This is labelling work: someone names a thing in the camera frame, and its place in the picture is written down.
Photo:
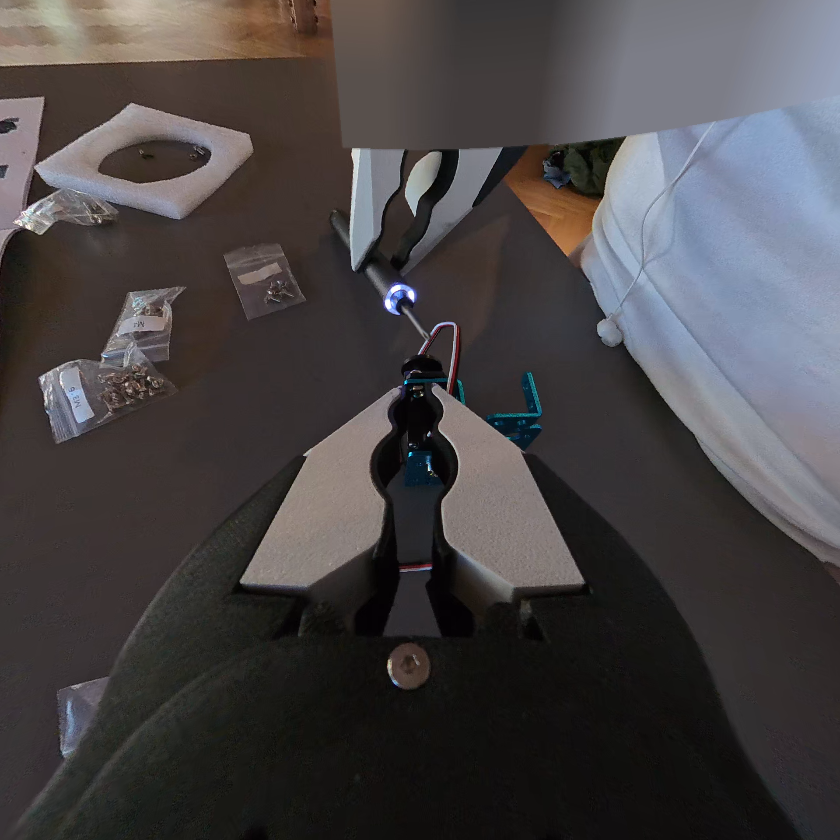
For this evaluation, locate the instruction booklet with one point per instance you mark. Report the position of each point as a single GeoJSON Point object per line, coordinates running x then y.
{"type": "Point", "coordinates": [16, 164]}

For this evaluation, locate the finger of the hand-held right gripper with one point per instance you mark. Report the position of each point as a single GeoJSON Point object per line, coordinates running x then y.
{"type": "Point", "coordinates": [466, 190]}
{"type": "Point", "coordinates": [367, 197]}

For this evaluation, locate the dark grey desk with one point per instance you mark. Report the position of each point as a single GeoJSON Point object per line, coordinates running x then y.
{"type": "Point", "coordinates": [197, 525]}

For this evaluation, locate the black screwdriver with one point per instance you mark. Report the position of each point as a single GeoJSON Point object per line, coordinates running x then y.
{"type": "Point", "coordinates": [377, 272]}

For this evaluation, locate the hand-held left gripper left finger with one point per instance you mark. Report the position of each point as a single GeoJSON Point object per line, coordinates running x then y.
{"type": "Point", "coordinates": [315, 525]}

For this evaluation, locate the white foam piece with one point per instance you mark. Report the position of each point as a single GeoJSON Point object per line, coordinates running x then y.
{"type": "Point", "coordinates": [72, 164]}

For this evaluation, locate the person's white top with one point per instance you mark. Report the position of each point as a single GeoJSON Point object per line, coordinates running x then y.
{"type": "Point", "coordinates": [735, 295]}

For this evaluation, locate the clear bag of metal nuts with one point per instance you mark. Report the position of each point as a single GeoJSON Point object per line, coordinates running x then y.
{"type": "Point", "coordinates": [98, 394]}

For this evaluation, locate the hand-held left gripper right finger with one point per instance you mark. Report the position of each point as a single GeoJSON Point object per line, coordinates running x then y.
{"type": "Point", "coordinates": [512, 525]}

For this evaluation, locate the servo with blue bracket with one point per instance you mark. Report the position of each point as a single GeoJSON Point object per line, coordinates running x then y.
{"type": "Point", "coordinates": [518, 426]}

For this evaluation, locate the clear plastic screw bag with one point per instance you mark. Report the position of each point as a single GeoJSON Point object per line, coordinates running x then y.
{"type": "Point", "coordinates": [59, 210]}
{"type": "Point", "coordinates": [79, 715]}
{"type": "Point", "coordinates": [144, 325]}
{"type": "Point", "coordinates": [262, 279]}

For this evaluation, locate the dark cloth heap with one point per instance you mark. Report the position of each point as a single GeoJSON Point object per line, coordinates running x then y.
{"type": "Point", "coordinates": [584, 167]}

